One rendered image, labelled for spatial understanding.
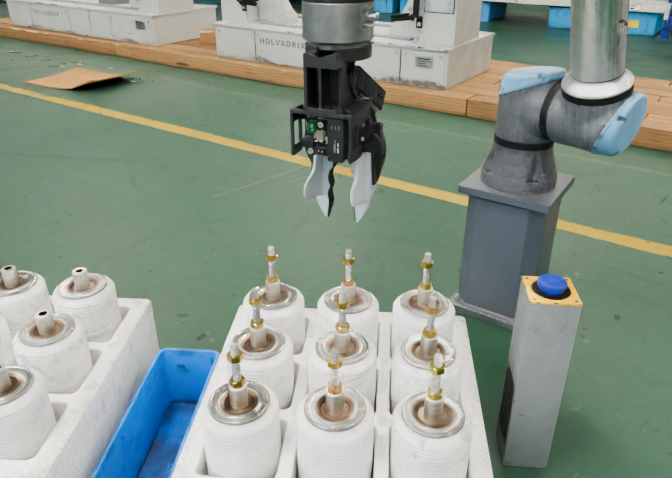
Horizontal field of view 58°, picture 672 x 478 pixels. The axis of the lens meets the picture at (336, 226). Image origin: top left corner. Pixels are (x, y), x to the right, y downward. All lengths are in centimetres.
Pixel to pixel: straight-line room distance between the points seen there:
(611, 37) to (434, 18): 191
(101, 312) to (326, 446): 47
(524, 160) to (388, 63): 185
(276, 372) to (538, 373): 38
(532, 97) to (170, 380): 83
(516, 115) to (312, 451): 74
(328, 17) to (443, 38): 231
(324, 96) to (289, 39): 268
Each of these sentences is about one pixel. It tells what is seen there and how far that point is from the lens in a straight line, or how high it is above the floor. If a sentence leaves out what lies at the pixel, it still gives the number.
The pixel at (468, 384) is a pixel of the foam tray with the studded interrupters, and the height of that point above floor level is 18.
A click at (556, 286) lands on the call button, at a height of 33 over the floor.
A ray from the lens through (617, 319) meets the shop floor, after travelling 147.
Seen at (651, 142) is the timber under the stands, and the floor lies 2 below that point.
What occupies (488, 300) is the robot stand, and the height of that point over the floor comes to 5.
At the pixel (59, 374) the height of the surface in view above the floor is 20.
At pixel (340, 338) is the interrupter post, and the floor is 27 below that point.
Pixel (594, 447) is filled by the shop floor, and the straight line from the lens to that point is 115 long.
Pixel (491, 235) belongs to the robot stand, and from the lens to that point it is 128.
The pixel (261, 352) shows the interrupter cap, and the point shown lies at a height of 25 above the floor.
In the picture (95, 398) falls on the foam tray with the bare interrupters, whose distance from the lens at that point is 96.
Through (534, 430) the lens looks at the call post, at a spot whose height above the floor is 8.
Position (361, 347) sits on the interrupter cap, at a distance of 85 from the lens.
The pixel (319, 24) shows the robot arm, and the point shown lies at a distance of 63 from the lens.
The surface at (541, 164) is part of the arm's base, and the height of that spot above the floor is 36.
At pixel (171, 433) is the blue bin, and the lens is 112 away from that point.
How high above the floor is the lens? 78
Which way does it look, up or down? 27 degrees down
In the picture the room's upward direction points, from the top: straight up
